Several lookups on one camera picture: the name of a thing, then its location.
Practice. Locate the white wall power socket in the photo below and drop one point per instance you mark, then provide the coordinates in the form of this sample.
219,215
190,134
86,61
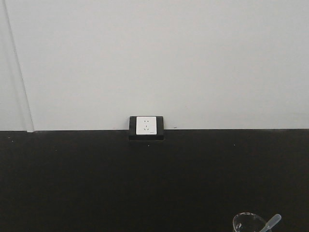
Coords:
146,125

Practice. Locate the clear plastic pipette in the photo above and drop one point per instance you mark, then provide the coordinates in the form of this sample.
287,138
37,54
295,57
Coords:
271,223

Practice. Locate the clear glass beaker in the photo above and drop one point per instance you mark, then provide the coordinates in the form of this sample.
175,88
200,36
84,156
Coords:
247,222

